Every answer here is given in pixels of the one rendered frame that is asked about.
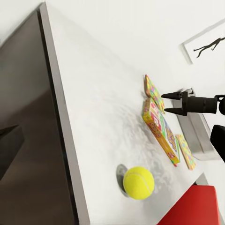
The tennis ball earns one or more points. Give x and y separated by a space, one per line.
138 183

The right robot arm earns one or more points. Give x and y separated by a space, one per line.
193 104

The jigsaw puzzle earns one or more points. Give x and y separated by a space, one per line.
186 151
154 94

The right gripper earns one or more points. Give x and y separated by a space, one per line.
189 104

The board game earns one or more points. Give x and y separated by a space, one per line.
153 117

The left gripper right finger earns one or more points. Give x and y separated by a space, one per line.
217 139

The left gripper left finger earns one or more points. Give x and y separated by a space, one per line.
11 140

